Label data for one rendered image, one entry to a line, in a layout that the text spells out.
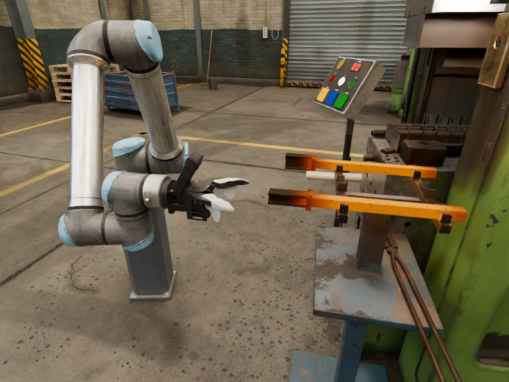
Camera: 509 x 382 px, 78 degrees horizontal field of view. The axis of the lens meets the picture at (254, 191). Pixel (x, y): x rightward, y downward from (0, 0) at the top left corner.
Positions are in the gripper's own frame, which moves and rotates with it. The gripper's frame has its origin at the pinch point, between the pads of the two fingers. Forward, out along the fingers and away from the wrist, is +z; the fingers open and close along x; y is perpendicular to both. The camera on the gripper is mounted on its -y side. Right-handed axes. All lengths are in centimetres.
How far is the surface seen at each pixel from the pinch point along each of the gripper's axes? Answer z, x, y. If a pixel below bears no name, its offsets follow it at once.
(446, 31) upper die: 53, -52, -35
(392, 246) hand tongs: 43, -21, 25
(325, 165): 19.5, -22.8, 0.2
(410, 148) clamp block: 47, -40, -1
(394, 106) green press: 149, -563, 83
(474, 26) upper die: 60, -53, -37
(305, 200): 15.2, 0.7, 0.2
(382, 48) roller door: 156, -850, -3
